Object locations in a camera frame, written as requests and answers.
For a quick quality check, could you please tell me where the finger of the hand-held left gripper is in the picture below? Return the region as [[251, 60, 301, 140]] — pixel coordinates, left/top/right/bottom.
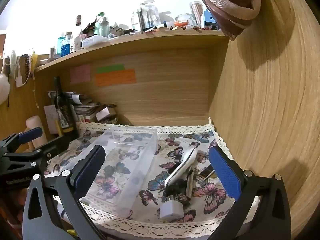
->
[[0, 127, 43, 153], [0, 139, 70, 174]]

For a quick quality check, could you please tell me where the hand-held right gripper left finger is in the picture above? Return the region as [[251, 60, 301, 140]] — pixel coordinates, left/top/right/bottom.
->
[[22, 144, 107, 240]]

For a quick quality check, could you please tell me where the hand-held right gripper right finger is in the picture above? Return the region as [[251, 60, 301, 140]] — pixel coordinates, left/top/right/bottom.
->
[[208, 144, 292, 240]]

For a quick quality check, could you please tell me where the dark bronze ornate tube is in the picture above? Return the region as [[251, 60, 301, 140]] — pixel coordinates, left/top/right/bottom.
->
[[199, 166, 216, 181]]

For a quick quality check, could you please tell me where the white handheld facial massager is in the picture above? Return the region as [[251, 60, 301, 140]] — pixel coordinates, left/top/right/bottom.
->
[[164, 147, 198, 188]]

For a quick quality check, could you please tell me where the clear plastic storage box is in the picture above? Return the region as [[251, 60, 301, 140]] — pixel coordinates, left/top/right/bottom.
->
[[61, 127, 159, 218]]

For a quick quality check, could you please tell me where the black cable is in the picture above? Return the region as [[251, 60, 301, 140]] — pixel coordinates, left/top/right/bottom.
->
[[162, 179, 191, 203]]

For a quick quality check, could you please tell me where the white charger plug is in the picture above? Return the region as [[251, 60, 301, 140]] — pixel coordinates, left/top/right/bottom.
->
[[159, 197, 185, 222]]

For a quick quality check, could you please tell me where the cream pillar candle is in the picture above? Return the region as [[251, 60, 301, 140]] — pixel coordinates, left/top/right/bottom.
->
[[26, 115, 48, 153]]

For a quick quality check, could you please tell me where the white paper card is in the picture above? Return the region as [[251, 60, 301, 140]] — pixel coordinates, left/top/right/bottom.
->
[[44, 105, 59, 134]]

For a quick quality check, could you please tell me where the dark wine bottle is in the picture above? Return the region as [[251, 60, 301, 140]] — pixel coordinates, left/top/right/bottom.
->
[[53, 76, 75, 133]]

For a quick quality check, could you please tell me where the stack of books and papers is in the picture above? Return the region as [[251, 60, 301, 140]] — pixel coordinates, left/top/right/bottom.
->
[[47, 91, 118, 125]]

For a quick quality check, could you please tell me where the white fluffy pompom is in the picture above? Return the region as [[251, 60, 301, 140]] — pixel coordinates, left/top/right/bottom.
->
[[0, 72, 11, 105]]

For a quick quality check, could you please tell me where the white note block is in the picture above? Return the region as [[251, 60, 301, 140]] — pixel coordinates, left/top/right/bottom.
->
[[95, 107, 113, 121]]

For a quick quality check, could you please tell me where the hanging lace ribbon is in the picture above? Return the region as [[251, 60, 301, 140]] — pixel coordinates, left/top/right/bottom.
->
[[21, 53, 33, 81]]

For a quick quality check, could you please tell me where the butterfly print lace cloth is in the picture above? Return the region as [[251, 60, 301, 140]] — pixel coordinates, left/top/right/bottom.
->
[[44, 117, 261, 237]]

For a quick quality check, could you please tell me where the pink sticky note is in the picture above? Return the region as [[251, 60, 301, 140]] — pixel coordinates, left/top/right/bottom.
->
[[70, 64, 91, 84]]

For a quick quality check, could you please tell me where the wooden desk hutch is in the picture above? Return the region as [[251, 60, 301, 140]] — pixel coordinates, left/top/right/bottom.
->
[[0, 0, 316, 240]]

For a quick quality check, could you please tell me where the blue liquid bottle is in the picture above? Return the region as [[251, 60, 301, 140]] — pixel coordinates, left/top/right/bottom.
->
[[60, 36, 71, 57]]

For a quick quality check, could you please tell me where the orange sticky note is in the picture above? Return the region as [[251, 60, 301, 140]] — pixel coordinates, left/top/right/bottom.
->
[[95, 69, 137, 87]]

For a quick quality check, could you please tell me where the green sticky note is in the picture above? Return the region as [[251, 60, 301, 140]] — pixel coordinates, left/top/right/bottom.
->
[[96, 64, 125, 74]]

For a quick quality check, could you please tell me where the white rectangular container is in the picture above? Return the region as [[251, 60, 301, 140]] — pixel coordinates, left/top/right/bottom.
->
[[81, 35, 109, 49]]

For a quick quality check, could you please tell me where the clear green glass bottle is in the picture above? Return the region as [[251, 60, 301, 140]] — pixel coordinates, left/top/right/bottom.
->
[[98, 12, 111, 37]]

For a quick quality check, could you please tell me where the blue pencil sharpener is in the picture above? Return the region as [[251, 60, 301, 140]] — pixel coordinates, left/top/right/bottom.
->
[[201, 9, 219, 28]]

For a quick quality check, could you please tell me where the glass bowl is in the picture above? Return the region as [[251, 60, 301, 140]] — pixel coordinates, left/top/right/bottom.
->
[[175, 13, 196, 27]]

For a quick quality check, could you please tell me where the tall jar of sticks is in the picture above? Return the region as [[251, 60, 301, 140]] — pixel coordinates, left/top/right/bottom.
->
[[189, 1, 204, 27]]

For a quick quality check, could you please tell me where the large clear glass jar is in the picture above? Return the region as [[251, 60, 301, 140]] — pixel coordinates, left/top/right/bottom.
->
[[139, 1, 161, 31]]

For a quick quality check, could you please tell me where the brown pink striped scarf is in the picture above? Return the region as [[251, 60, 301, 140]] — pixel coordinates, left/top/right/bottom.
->
[[197, 0, 262, 42]]

